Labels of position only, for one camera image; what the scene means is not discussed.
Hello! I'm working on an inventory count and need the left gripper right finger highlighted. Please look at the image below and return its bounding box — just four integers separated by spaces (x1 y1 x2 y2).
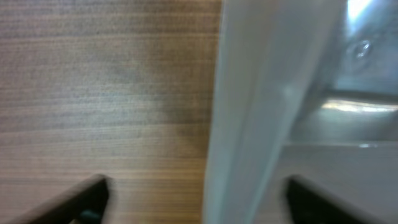
284 175 382 224

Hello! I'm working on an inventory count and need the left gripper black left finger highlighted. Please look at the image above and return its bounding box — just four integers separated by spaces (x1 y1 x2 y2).
9 174 111 224

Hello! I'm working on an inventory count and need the clear plastic container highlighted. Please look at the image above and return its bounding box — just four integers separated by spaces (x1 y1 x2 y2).
201 0 397 223

